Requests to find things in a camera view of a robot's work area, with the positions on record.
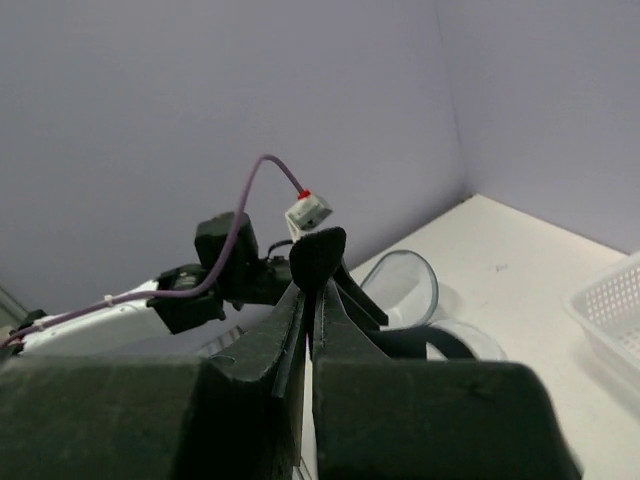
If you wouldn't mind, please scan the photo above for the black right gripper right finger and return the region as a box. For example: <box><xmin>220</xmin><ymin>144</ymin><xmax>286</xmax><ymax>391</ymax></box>
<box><xmin>312</xmin><ymin>283</ymin><xmax>583</xmax><ymax>479</ymax></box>

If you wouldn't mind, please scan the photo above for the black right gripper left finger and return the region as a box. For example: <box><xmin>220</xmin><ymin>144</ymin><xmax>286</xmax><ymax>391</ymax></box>
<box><xmin>1</xmin><ymin>287</ymin><xmax>305</xmax><ymax>479</ymax></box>

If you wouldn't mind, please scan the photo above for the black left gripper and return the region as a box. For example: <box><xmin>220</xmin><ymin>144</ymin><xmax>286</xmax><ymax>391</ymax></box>
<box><xmin>219</xmin><ymin>241</ymin><xmax>388</xmax><ymax>326</ymax></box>

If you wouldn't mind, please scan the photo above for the black bra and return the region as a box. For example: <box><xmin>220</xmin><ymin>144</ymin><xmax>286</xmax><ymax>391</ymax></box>
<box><xmin>289</xmin><ymin>227</ymin><xmax>475</xmax><ymax>360</ymax></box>

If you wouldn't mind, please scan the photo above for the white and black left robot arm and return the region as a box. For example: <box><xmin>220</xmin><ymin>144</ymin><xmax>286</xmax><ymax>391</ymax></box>
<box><xmin>1</xmin><ymin>212</ymin><xmax>292</xmax><ymax>359</ymax></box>

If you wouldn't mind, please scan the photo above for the white perforated plastic basket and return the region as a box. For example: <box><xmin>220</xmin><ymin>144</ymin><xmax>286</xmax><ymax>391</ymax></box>
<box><xmin>563</xmin><ymin>252</ymin><xmax>639</xmax><ymax>388</ymax></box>

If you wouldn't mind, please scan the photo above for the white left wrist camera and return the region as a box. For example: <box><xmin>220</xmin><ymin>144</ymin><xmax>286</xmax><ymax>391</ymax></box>
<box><xmin>285</xmin><ymin>190</ymin><xmax>333</xmax><ymax>242</ymax></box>

